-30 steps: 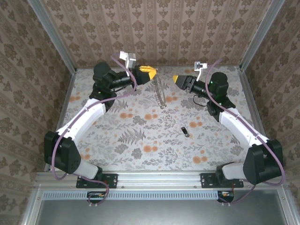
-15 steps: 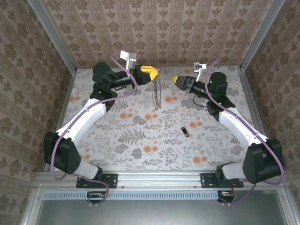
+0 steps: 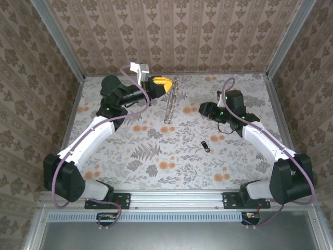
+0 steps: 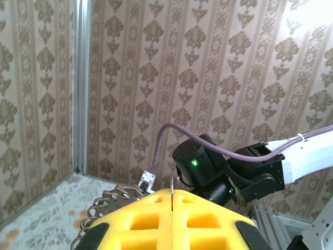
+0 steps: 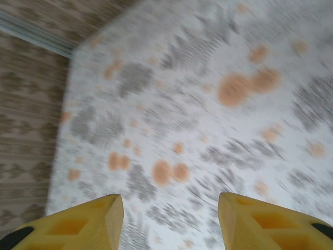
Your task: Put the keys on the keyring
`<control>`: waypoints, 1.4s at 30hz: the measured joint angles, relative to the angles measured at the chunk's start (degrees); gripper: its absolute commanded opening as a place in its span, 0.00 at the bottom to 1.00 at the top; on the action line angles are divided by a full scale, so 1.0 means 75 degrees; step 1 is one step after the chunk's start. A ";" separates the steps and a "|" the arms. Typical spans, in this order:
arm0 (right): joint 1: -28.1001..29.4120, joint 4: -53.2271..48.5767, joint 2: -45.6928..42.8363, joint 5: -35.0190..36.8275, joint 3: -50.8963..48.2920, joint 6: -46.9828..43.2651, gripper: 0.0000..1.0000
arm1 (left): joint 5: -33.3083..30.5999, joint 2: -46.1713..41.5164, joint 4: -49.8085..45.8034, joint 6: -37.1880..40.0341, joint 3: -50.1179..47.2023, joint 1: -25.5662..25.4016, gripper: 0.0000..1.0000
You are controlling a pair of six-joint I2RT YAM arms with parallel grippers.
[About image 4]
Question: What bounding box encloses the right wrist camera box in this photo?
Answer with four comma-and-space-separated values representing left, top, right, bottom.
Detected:
137, 170, 157, 195

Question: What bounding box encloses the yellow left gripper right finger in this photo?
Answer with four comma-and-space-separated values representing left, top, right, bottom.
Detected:
173, 189, 273, 250

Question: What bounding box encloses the aluminium table side rail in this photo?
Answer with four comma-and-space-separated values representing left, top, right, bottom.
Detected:
251, 204, 317, 250

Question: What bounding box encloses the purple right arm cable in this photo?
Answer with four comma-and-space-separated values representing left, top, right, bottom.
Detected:
150, 122, 333, 178

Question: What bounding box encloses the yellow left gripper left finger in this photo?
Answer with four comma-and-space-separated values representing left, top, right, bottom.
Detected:
71, 189, 174, 250

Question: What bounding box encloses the aluminium frame corner post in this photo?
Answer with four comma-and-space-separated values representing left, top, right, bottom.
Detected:
71, 0, 91, 175

